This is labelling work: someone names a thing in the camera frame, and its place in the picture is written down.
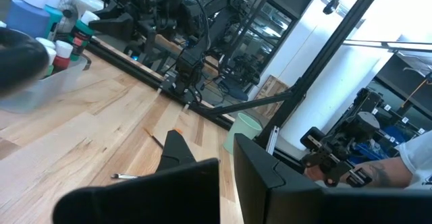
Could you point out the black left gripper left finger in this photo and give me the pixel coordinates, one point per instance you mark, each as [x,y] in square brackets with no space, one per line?
[152,200]

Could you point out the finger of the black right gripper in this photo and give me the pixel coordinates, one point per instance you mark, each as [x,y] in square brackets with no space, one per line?
[123,8]
[118,26]

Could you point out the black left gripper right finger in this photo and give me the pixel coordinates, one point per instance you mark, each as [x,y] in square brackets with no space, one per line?
[270,200]

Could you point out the small sea green paint bottle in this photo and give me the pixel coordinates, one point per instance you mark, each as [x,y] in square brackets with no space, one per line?
[82,35]

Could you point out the thin black paintbrush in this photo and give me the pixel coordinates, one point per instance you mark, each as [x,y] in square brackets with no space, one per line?
[155,139]
[128,176]

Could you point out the large teal paint bottle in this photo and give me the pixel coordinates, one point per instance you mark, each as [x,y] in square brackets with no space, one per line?
[54,18]

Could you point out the small red paint bottle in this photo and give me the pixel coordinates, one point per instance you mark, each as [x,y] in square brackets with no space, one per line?
[62,62]

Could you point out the small bright green paint bottle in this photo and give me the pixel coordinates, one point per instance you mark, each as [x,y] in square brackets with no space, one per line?
[50,56]

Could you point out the small teal paint bottle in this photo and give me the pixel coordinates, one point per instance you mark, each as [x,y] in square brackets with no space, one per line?
[45,42]

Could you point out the black paintbrush orange bristles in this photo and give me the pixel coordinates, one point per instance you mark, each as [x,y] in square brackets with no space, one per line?
[179,131]

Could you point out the large lavender paint bottle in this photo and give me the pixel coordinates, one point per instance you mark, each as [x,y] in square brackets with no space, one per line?
[27,18]

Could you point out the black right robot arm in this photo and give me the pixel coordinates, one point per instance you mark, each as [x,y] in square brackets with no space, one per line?
[192,62]

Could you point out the person's forearm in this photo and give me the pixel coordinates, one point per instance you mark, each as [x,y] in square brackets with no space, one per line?
[388,173]

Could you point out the person's hand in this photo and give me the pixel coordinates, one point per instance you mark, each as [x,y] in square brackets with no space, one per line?
[312,173]

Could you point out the grey floor fan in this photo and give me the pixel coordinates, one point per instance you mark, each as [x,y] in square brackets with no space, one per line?
[69,13]

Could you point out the mint green cup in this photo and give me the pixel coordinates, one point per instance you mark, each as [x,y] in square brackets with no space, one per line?
[241,133]

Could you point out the clear plastic bin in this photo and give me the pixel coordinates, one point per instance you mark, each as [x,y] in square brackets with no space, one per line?
[44,89]

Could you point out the wooden panel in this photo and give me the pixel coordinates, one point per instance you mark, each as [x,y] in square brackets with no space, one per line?
[270,89]

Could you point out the blue office chair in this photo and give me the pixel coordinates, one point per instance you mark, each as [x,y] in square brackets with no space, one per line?
[236,90]

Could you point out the white building pillar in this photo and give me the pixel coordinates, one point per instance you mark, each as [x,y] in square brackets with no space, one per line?
[337,92]

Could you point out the black aluminium table frame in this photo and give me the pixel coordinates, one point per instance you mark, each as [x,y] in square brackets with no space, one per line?
[326,58]

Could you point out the black mounted camera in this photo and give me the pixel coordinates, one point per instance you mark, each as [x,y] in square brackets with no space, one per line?
[332,4]

